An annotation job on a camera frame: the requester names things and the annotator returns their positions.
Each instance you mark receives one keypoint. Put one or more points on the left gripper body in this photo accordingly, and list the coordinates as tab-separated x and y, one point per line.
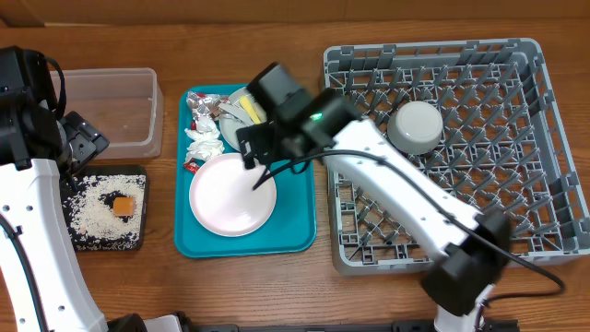
85	143

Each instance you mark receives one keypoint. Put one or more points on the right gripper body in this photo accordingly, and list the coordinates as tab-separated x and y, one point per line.
284	148

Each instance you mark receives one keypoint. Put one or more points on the rice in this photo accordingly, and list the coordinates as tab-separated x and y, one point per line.
99	212

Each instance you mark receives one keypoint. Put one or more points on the pink plate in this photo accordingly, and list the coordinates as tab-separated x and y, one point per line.
224	200

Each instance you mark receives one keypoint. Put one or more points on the orange food cube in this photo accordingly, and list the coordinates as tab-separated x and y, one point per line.
123	206

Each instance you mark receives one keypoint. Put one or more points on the grey bowl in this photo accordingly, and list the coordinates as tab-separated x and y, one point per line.
416	128

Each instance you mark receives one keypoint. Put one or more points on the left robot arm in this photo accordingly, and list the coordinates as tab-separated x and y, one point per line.
42	147

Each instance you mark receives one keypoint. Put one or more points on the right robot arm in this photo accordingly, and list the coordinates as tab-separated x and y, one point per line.
469	248

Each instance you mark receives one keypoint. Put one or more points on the black waste tray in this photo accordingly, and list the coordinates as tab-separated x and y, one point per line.
110	212

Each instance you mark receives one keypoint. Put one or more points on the grey dishwasher rack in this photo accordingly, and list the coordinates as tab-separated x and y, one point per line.
503	143

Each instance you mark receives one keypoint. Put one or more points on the grey-green plate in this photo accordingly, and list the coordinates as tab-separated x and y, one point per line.
228	124

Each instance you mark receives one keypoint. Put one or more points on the yellow plastic spoon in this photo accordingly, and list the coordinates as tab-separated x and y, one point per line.
248	107

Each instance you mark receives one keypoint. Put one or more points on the crumpled white napkin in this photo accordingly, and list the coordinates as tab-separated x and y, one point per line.
206	144

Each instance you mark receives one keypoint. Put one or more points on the clear plastic bin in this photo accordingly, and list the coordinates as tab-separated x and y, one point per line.
125	104

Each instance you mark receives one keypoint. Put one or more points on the crumpled foil wrapper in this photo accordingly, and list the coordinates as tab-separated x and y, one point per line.
204	105

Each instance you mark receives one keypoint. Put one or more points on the red sauce packet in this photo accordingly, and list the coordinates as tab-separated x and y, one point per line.
193	165

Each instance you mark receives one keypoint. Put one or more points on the teal serving tray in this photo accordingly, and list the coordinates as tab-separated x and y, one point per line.
291	228

